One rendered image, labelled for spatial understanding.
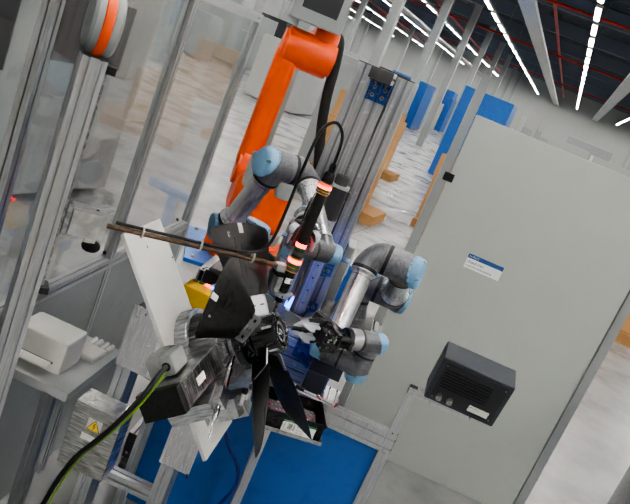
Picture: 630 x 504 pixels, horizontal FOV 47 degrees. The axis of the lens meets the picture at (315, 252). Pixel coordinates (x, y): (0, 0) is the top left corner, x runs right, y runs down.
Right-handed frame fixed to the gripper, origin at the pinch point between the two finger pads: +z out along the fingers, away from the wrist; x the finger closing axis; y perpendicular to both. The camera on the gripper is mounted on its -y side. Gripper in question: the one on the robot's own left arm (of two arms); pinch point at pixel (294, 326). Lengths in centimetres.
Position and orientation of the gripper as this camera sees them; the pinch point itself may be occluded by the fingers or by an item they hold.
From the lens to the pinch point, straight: 233.4
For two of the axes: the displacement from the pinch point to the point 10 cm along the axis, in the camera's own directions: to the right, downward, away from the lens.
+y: 3.7, 5.0, -7.8
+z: -8.4, -1.9, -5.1
